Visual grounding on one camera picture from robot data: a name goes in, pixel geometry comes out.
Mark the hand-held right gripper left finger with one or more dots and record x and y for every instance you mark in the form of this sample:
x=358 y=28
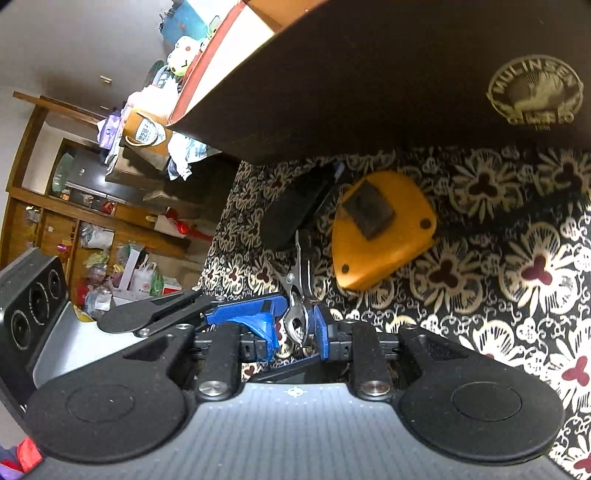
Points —
x=258 y=333

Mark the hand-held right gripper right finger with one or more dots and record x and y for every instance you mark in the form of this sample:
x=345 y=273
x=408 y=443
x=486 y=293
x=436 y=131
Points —
x=321 y=333

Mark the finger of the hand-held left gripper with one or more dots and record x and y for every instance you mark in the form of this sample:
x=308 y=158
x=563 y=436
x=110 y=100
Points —
x=244 y=307

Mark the black case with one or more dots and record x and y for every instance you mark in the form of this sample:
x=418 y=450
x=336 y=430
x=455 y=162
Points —
x=291 y=212

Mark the cream round object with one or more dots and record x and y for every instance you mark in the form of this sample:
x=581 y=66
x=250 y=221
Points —
x=392 y=249

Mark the brown cardboard box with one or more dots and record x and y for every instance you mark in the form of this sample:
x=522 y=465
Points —
x=369 y=69

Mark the wooden cabinet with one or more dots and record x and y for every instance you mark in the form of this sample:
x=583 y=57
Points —
x=32 y=217

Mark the red bag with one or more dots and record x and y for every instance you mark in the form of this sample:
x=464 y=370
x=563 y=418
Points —
x=184 y=226

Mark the white shopping bag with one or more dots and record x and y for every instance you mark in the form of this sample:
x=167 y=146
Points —
x=144 y=279

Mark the white crumpled plastic bag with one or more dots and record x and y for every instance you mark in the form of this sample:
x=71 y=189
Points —
x=184 y=154

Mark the purple packet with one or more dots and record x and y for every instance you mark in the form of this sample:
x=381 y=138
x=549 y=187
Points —
x=110 y=131

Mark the black floral cloth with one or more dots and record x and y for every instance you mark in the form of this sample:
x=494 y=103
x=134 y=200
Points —
x=508 y=230

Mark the white plush toy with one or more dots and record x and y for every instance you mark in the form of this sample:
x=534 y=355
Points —
x=182 y=55

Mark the blue bag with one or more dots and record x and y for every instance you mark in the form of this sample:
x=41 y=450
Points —
x=198 y=16

